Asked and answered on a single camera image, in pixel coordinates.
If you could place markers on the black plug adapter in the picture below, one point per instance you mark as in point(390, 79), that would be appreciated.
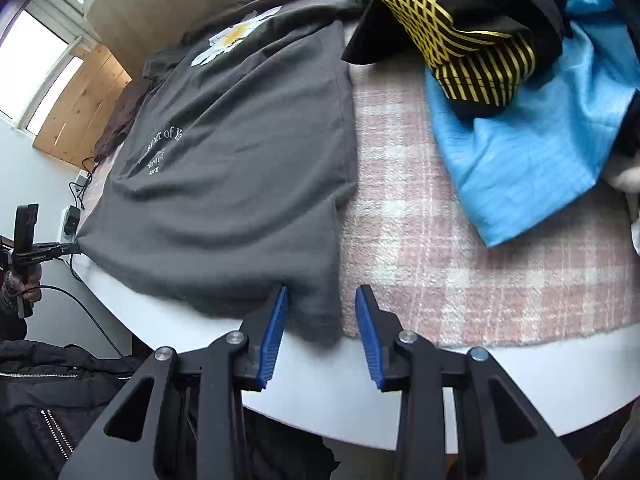
point(72, 220)

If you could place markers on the person's left forearm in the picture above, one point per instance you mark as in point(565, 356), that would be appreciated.
point(10, 325)

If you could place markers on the black padded jacket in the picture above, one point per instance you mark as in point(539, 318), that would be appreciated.
point(40, 385)

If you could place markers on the pine plank board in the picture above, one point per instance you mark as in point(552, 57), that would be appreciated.
point(85, 105)

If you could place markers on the pink plaid blanket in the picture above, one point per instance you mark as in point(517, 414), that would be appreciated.
point(450, 270)

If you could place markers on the black garment with yellow pattern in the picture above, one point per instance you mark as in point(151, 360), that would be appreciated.
point(500, 20)

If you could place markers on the white charger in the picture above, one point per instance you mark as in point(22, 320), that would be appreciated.
point(82, 175)

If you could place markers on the large light wooden board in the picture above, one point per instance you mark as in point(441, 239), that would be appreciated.
point(150, 5)

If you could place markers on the folded brown garment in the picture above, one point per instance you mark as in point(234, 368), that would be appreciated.
point(120, 120)

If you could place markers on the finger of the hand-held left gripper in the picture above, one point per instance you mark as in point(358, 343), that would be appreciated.
point(55, 251)

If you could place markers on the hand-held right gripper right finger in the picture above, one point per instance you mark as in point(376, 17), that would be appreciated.
point(371, 345)

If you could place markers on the grey daisy print t-shirt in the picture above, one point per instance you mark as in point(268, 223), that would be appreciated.
point(240, 160)

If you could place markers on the white window frame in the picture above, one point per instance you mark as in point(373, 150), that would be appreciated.
point(62, 20)

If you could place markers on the person's left hand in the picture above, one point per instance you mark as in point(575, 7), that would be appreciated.
point(31, 291)

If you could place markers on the blue garment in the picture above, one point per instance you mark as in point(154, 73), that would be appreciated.
point(520, 160)

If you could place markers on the white garment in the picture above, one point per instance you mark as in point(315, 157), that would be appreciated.
point(627, 180)

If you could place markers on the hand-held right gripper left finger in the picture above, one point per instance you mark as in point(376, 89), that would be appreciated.
point(274, 340)

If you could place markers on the white power strip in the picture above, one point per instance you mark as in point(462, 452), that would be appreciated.
point(63, 234)

